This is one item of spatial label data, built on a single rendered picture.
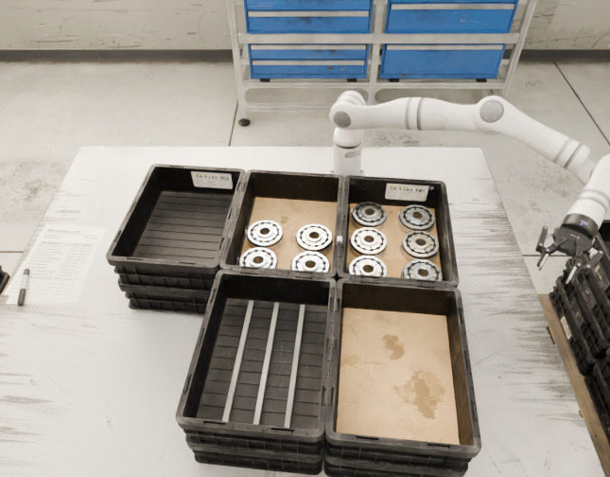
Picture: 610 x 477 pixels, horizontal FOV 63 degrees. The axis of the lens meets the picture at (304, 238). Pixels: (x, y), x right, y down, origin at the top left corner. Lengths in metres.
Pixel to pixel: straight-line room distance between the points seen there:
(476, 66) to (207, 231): 2.28
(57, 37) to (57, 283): 3.06
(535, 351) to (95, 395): 1.16
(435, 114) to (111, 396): 1.14
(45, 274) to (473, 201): 1.43
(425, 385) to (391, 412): 0.11
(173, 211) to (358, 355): 0.74
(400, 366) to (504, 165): 2.21
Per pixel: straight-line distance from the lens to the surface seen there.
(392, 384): 1.21
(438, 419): 1.19
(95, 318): 1.57
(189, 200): 1.63
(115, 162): 2.09
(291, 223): 1.51
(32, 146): 3.67
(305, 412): 1.17
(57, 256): 1.78
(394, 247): 1.46
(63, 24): 4.46
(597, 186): 1.36
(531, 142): 1.41
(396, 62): 3.25
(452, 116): 1.49
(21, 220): 3.12
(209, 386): 1.22
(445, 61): 3.31
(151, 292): 1.44
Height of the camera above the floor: 1.89
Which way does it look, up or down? 47 degrees down
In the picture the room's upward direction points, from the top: 1 degrees counter-clockwise
